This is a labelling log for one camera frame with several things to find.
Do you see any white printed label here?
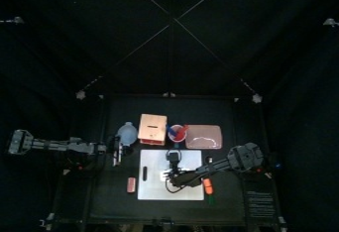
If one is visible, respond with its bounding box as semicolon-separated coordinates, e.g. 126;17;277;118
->
245;189;277;221

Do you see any orange toy carrot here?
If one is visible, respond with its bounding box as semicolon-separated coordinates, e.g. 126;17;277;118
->
201;177;216;204

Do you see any white cutting board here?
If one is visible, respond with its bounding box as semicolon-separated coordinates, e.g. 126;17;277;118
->
136;149;205;201

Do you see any wooden box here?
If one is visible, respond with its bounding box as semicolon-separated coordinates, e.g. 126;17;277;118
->
136;113;168;147

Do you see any pink square plate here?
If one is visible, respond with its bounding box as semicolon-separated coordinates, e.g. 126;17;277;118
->
184;124;224;150

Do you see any red toy utensil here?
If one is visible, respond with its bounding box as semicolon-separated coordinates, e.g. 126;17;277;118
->
174;124;191;141

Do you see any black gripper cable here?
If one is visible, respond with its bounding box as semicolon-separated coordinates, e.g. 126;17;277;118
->
164;177;184;194

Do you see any blue toy utensil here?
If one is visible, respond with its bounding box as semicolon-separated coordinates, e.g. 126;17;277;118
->
166;125;178;140

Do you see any pink cup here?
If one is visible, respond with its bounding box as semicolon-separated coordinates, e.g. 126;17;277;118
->
166;124;189;143

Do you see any pink sushi piece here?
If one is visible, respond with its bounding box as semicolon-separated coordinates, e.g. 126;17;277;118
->
125;176;137;194

